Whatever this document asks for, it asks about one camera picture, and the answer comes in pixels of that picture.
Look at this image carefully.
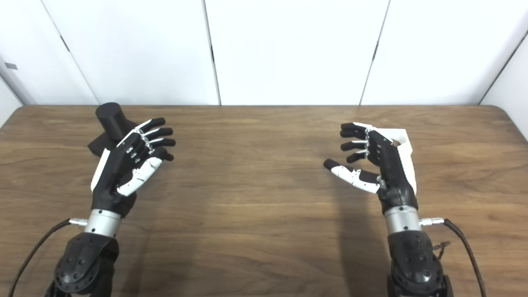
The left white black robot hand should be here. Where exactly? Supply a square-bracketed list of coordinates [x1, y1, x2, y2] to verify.
[90, 117, 177, 218]

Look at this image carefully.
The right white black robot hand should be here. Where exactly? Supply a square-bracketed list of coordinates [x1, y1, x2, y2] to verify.
[323, 122, 418, 215]

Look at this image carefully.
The white square piece with hole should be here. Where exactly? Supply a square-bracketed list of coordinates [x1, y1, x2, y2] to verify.
[354, 122, 413, 165]

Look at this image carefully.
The black peg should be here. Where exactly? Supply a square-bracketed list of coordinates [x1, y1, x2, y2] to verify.
[87, 102, 139, 157]

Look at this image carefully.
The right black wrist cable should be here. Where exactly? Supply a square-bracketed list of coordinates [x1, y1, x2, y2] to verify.
[420, 217, 487, 297]

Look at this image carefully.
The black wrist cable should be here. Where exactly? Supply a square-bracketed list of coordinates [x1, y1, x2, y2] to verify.
[420, 217, 487, 297]
[8, 218, 88, 297]

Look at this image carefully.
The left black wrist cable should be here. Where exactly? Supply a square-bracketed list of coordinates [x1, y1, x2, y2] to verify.
[8, 218, 88, 297]

